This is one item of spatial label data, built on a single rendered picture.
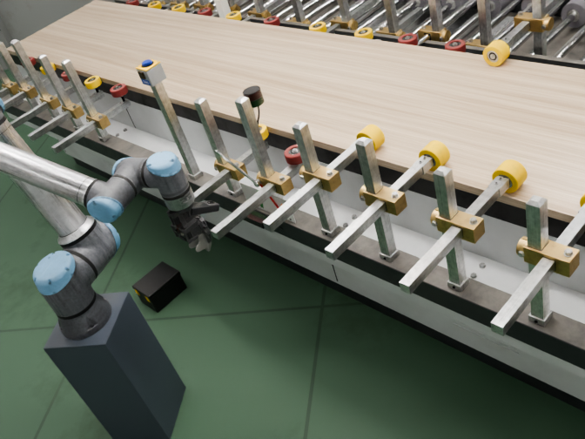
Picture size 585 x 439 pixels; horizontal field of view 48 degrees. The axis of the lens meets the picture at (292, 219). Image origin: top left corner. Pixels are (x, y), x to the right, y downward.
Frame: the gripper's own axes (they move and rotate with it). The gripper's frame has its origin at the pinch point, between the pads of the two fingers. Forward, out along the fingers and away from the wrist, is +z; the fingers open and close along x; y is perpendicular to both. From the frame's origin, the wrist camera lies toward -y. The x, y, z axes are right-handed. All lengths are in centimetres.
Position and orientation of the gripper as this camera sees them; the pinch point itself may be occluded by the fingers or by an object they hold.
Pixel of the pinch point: (208, 246)
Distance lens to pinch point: 213.9
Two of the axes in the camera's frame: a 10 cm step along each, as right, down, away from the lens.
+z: 2.5, 7.5, 6.1
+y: -6.7, 5.9, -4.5
